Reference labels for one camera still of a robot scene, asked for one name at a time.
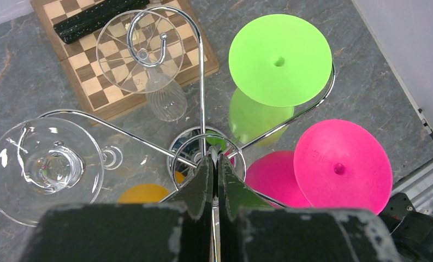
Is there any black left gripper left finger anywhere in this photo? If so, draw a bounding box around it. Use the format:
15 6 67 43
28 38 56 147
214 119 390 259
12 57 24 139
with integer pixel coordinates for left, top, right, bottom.
21 156 214 261

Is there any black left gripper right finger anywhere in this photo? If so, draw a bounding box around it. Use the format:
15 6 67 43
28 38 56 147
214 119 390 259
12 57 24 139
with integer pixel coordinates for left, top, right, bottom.
217 155 401 261

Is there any orange plastic wine glass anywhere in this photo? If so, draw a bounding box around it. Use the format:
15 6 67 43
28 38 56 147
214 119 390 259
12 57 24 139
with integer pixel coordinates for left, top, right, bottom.
116 171 185 204

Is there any chrome wine glass rack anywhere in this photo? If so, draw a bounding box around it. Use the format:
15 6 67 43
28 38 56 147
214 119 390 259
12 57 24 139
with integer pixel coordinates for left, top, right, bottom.
38 5 335 261

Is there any pink plastic wine glass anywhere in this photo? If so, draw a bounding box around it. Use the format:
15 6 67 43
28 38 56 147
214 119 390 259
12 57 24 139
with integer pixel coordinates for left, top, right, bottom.
245 119 393 214

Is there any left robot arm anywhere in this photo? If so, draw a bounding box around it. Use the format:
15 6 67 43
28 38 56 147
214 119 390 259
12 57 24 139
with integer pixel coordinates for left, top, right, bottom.
20 156 433 261

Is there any green plastic wine glass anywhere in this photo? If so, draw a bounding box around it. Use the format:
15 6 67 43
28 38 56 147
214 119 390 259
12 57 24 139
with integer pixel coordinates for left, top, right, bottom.
228 14 334 145

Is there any clear ribbed wine glass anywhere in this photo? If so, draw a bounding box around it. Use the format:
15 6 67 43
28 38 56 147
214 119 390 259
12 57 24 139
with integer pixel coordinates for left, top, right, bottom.
96 10 187 122

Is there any wooden chess board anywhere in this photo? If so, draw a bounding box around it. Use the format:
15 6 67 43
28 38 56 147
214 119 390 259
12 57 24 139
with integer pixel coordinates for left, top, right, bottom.
31 1 199 122

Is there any black microphone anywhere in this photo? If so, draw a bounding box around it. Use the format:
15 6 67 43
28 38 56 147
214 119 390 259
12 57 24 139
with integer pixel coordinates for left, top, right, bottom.
53 0 150 44

